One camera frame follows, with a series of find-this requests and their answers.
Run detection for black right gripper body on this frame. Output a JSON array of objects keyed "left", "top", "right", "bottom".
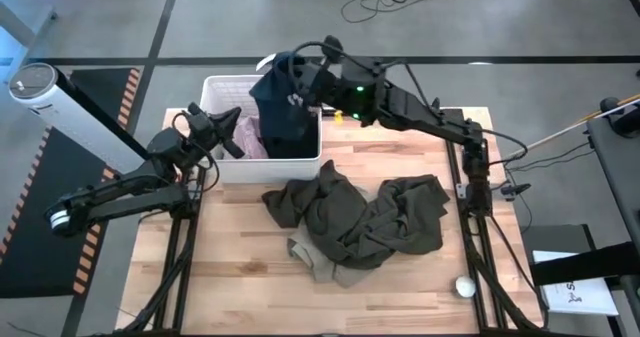
[{"left": 302, "top": 59, "right": 351, "bottom": 109}]

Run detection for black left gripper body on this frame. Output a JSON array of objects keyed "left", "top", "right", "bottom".
[{"left": 187, "top": 114, "right": 229, "bottom": 151}]

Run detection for pink garment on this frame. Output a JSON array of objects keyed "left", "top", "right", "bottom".
[{"left": 222, "top": 115, "right": 271, "bottom": 161}]

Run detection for navy blue garment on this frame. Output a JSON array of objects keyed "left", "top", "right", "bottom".
[{"left": 248, "top": 51, "right": 322, "bottom": 159}]

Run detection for beige garment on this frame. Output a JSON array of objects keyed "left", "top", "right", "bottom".
[{"left": 286, "top": 224, "right": 376, "bottom": 289}]

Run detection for white plastic laundry basket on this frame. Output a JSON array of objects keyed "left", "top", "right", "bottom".
[{"left": 199, "top": 74, "right": 324, "bottom": 185}]

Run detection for olive green garment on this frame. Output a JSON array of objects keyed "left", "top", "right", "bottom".
[{"left": 261, "top": 159, "right": 451, "bottom": 272}]

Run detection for white tower air purifier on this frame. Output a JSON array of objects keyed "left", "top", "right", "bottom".
[{"left": 7, "top": 62, "right": 151, "bottom": 176}]

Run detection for black mat with orange stripes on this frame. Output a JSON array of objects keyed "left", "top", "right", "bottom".
[{"left": 0, "top": 66, "right": 144, "bottom": 301}]

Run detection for pale blue white furniture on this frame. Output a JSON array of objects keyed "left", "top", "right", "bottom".
[{"left": 0, "top": 1, "right": 59, "bottom": 83}]

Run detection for small white round object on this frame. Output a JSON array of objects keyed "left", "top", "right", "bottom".
[{"left": 453, "top": 275, "right": 477, "bottom": 299}]

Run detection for thin white rod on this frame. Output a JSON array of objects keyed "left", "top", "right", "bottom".
[{"left": 504, "top": 94, "right": 640, "bottom": 161}]

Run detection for black side table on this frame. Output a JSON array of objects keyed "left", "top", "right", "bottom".
[{"left": 585, "top": 114, "right": 640, "bottom": 248}]

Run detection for black flat bar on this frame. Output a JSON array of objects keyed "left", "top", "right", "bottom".
[{"left": 528, "top": 240, "right": 640, "bottom": 287}]

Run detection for white printed paper sheet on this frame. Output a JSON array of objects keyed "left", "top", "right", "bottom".
[{"left": 532, "top": 249, "right": 620, "bottom": 317}]

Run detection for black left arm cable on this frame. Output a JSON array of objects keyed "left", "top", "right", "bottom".
[{"left": 172, "top": 110, "right": 221, "bottom": 194}]

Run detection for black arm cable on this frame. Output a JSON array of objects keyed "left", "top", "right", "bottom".
[
  {"left": 172, "top": 110, "right": 221, "bottom": 194},
  {"left": 287, "top": 40, "right": 531, "bottom": 166}
]

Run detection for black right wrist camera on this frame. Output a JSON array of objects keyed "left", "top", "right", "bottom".
[{"left": 322, "top": 34, "right": 345, "bottom": 61}]

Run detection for tangled black floor cables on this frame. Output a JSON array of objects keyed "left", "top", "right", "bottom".
[{"left": 340, "top": 0, "right": 466, "bottom": 25}]

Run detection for black aluminium table frame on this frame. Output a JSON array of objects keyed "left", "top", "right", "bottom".
[{"left": 119, "top": 107, "right": 546, "bottom": 337}]

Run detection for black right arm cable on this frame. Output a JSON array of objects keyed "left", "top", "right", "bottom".
[{"left": 287, "top": 40, "right": 531, "bottom": 166}]

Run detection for black cable plug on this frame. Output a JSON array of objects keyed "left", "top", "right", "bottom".
[{"left": 499, "top": 181, "right": 532, "bottom": 198}]

